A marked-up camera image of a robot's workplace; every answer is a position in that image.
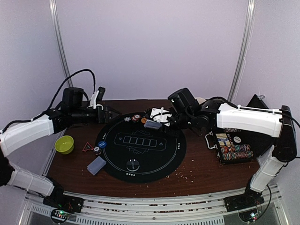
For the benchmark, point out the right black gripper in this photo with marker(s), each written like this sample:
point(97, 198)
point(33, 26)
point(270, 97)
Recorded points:
point(172, 121)

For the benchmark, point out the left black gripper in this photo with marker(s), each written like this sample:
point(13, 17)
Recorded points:
point(106, 115)

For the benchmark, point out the white blue poker chip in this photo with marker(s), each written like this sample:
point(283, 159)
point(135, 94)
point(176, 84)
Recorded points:
point(127, 119)

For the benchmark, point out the red poker chip stack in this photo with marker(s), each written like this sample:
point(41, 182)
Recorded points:
point(136, 118)

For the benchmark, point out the grey card deck box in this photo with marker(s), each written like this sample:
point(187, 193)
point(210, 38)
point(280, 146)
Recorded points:
point(152, 125)

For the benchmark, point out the cream ceramic mug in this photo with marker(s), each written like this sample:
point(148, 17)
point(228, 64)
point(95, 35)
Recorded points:
point(200, 100)

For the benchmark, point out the blue small blind button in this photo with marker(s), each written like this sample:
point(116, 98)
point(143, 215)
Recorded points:
point(102, 144)

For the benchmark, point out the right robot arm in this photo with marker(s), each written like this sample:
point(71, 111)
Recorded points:
point(189, 112)

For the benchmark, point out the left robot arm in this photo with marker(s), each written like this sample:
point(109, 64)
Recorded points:
point(49, 122)

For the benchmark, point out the round black poker mat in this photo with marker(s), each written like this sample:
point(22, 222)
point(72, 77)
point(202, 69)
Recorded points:
point(137, 154)

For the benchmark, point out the red black triangle token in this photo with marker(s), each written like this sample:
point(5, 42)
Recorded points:
point(87, 147)

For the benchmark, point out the lime green bowl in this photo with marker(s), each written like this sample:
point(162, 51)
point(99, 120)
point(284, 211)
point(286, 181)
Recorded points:
point(64, 145)

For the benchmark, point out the black poker chip case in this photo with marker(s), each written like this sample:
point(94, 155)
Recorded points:
point(233, 145)

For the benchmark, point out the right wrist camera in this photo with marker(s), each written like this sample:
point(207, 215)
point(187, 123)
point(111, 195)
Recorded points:
point(159, 115)

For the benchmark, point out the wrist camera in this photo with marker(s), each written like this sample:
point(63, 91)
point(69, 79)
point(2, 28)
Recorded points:
point(159, 115)
point(97, 96)

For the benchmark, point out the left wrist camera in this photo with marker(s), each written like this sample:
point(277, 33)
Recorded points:
point(97, 96)

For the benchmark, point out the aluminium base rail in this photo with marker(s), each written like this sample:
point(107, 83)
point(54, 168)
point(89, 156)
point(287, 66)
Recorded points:
point(206, 209)

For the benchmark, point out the right aluminium frame post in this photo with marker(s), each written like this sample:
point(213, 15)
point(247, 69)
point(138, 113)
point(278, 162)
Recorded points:
point(246, 38)

